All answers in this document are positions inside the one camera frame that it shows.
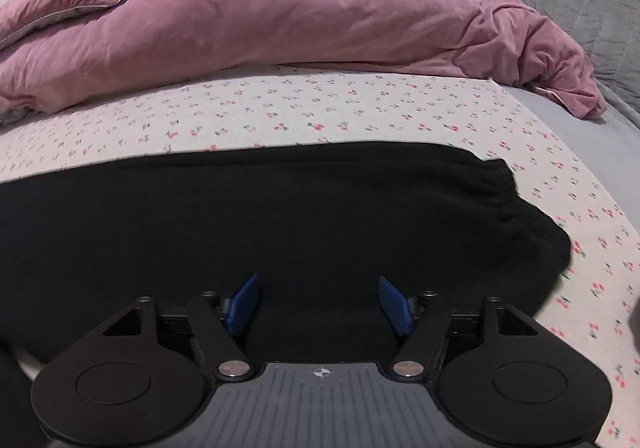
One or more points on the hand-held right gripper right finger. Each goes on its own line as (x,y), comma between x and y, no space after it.
(396,305)

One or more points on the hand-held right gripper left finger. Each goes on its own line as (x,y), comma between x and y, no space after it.
(243,303)

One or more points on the cherry-print bed sheet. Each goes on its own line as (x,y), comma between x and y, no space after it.
(300,103)

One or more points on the plain grey bed sheet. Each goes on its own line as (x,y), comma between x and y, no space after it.
(590,143)

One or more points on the grey quilted pillow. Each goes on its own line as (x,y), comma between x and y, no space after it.
(590,3)

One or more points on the pink duvet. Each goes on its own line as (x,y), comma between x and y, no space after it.
(310,13)

